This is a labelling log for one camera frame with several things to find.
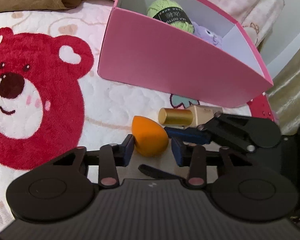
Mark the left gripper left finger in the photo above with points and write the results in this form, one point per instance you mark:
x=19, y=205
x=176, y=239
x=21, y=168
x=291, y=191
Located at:
x=112, y=156

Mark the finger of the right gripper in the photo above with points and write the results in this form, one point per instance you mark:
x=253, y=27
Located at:
x=191, y=135

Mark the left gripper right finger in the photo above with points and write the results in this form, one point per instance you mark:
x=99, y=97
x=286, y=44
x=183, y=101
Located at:
x=192, y=156

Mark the gold cap cosmetic bottle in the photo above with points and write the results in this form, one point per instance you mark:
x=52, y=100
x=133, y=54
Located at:
x=190, y=117

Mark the orange makeup sponge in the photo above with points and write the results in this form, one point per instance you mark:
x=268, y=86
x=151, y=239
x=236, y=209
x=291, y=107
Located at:
x=151, y=140

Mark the beige curtain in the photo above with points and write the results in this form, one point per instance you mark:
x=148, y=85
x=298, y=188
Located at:
x=284, y=97

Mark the red bear bed blanket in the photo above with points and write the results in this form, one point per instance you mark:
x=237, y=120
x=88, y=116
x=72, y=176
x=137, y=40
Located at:
x=51, y=97

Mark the purple plush toy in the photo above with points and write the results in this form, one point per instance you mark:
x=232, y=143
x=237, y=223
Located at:
x=207, y=35

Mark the green yarn ball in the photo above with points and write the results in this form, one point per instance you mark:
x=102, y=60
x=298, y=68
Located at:
x=172, y=13

